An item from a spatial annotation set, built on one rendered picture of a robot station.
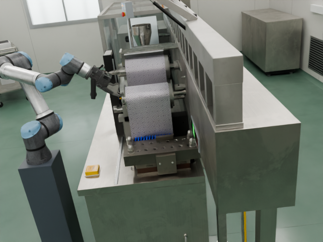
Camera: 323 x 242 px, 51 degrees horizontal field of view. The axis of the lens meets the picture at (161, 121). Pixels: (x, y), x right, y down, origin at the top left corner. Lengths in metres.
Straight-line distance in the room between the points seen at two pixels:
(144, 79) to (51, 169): 0.77
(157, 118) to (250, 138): 0.92
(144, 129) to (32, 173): 0.73
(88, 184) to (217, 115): 1.03
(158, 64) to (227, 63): 1.12
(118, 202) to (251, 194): 0.88
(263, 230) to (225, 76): 0.63
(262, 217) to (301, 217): 1.67
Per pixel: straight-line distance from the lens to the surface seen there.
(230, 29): 7.57
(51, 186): 2.18
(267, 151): 1.05
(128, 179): 1.80
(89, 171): 1.89
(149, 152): 1.74
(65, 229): 2.37
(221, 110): 0.97
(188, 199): 1.83
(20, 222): 3.31
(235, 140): 1.01
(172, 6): 1.57
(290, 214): 2.97
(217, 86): 0.94
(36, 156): 2.13
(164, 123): 1.87
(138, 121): 1.86
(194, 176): 1.75
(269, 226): 1.33
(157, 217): 1.89
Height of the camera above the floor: 1.88
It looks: 24 degrees down
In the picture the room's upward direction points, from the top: 7 degrees counter-clockwise
